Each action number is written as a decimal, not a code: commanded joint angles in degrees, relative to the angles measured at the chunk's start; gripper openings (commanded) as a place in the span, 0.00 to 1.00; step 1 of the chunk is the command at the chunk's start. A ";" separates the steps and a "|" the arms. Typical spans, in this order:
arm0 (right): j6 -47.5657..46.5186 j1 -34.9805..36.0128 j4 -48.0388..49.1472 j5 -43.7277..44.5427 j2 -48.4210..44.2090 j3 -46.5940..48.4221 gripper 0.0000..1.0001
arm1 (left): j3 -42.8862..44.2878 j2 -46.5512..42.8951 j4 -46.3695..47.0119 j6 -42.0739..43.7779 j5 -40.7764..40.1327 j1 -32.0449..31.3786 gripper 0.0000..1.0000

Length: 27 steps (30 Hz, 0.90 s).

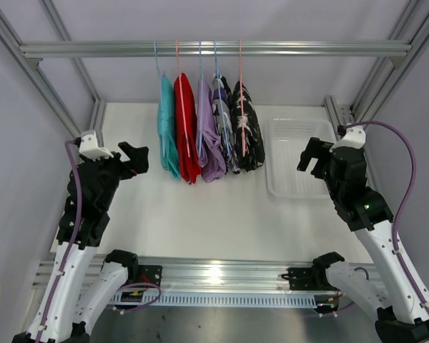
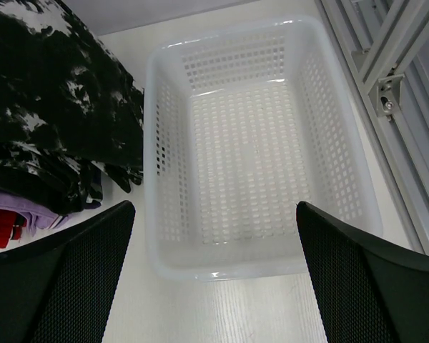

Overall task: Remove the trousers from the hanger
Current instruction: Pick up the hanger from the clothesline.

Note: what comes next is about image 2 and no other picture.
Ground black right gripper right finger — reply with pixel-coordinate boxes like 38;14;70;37
296;202;429;342

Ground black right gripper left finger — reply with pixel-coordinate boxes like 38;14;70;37
0;201;135;342

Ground red trousers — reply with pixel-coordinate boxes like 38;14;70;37
0;209;26;249

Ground white plastic mesh basket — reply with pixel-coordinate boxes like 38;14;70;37
143;15;383;281

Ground lilac purple trousers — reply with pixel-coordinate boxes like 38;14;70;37
0;190;77;234

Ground black white patterned trousers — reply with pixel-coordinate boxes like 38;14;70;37
0;1;144;215

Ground aluminium frame structure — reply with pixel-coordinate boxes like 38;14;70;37
317;1;429;255

